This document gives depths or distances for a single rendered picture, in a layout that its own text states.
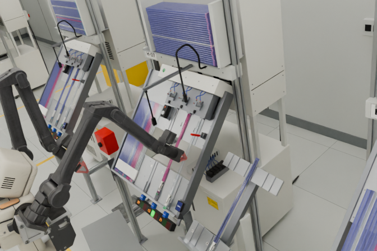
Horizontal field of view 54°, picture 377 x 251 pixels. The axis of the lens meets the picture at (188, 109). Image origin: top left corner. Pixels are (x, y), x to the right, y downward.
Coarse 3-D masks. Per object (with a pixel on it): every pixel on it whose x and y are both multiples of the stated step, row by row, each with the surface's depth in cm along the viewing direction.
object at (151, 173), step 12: (144, 168) 220; (156, 168) 213; (144, 180) 217; (156, 180) 210; (168, 180) 204; (180, 180) 198; (156, 192) 208; (168, 192) 201; (180, 192) 196; (168, 204) 199
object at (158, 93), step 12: (156, 72) 237; (168, 84) 226; (144, 96) 239; (156, 96) 231; (168, 120) 217; (180, 120) 210; (192, 120) 203; (204, 120) 198; (180, 132) 208; (192, 132) 201; (204, 132) 195; (192, 144) 199
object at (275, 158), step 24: (216, 144) 261; (264, 144) 250; (264, 168) 232; (288, 168) 252; (216, 192) 217; (264, 192) 239; (288, 192) 260; (192, 216) 255; (216, 216) 227; (264, 216) 247
